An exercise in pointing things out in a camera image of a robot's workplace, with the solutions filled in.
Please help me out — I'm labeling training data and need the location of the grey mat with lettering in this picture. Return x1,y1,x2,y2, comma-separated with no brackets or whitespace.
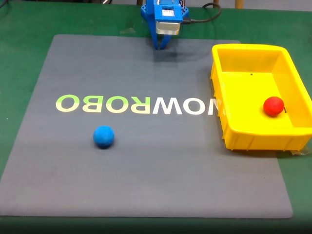
0,34,293,219

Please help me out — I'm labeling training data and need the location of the silver camera box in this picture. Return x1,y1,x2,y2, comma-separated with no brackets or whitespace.
156,20,182,37

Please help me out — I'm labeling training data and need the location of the blue ball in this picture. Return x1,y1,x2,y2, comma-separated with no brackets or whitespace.
93,125,115,150

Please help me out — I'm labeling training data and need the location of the clear tape piece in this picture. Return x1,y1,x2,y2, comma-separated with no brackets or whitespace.
276,148,312,157

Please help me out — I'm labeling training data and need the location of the yellow plastic bin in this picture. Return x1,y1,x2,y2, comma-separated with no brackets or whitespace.
210,43,312,152

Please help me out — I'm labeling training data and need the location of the red ball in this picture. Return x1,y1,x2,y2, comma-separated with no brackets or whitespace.
263,96,285,117

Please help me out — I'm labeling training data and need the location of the black cable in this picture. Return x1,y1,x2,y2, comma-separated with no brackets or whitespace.
182,2,222,25

